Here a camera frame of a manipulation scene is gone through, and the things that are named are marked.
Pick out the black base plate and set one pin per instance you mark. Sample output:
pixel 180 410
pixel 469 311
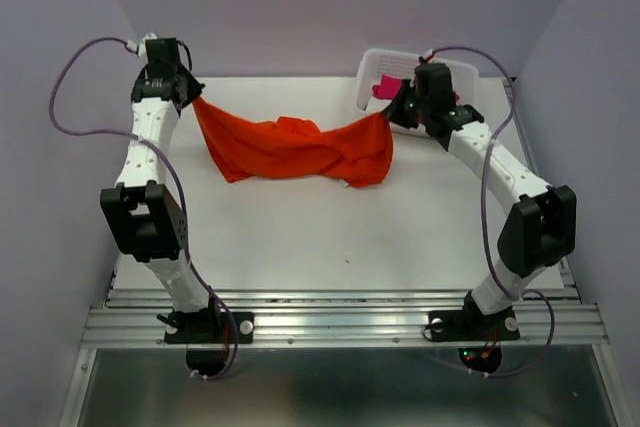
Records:
pixel 235 329
pixel 462 326

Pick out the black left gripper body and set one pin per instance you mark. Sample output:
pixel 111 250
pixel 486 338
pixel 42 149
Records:
pixel 181 71

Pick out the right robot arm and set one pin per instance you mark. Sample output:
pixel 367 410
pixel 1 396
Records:
pixel 540 224

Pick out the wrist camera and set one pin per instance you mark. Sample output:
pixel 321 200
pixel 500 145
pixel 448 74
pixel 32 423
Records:
pixel 434 80
pixel 164 51

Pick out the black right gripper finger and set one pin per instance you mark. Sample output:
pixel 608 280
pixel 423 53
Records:
pixel 393 111
pixel 403 96

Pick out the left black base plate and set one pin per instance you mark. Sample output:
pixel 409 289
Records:
pixel 235 329

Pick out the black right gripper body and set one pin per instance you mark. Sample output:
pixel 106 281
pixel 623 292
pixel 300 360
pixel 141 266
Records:
pixel 414 111

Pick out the white plastic basket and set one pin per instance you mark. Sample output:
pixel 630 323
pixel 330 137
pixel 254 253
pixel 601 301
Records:
pixel 377 62

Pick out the orange t shirt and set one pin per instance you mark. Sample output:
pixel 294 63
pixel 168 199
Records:
pixel 359 153

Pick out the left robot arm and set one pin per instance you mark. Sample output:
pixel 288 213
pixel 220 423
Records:
pixel 146 221

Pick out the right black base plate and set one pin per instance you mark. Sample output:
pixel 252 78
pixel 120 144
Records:
pixel 462 326

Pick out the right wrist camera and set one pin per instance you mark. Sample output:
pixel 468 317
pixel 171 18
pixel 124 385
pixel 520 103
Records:
pixel 434 80

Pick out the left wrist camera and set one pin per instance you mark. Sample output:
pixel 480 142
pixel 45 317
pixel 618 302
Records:
pixel 164 51

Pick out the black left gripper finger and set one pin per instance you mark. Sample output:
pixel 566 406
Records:
pixel 195 89
pixel 182 98

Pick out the pink rolled t shirt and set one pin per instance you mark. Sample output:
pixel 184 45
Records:
pixel 387 87

